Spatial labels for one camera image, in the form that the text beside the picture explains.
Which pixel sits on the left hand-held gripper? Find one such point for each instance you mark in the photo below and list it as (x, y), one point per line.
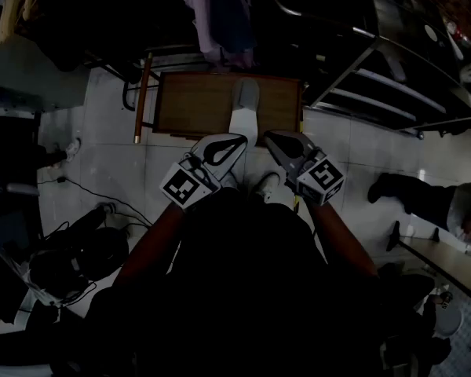
(180, 187)

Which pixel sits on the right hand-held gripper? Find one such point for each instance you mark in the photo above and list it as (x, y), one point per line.
(322, 179)

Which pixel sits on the white grey sock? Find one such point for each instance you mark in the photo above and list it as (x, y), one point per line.
(243, 112)

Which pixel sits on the stainless steel kitchen counter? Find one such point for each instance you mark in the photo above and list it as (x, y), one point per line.
(408, 26)

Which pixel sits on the person's right forearm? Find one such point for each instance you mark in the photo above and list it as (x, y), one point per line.
(341, 238)

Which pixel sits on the person's left forearm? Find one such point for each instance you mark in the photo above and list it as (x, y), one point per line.
(149, 242)

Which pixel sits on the person's right white shoe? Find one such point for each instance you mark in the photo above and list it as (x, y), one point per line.
(267, 183)

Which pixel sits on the wooden pole with metal tip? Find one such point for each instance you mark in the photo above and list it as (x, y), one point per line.
(143, 92)

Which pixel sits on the black metal clothes rack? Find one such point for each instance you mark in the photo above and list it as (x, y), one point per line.
(125, 96)

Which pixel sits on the purple hanging garment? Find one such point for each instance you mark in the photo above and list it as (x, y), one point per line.
(204, 22)

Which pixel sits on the blue-grey hanging garment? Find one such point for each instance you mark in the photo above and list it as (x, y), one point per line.
(235, 10)

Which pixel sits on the person's black clothing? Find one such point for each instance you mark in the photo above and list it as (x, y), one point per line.
(239, 289)

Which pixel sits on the black bags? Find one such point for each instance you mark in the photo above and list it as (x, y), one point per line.
(98, 246)

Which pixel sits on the black hanging garment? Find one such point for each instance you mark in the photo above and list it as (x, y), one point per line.
(102, 14)

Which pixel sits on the white bowl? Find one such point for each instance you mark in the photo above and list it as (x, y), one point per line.
(429, 31)

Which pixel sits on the white ladle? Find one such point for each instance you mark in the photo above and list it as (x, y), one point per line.
(454, 45)

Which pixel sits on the white striped cup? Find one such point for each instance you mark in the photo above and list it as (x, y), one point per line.
(469, 73)

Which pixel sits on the wooden table with black legs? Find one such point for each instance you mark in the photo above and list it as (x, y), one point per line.
(455, 261)

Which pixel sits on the small red container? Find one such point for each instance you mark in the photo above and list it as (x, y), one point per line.
(453, 28)

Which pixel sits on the dark chair with grey armrest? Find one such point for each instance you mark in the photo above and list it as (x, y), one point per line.
(21, 189)

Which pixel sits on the white round dish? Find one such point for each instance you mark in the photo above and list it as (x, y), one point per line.
(447, 320)

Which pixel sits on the beige hanging garment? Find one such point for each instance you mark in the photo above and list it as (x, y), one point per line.
(12, 10)

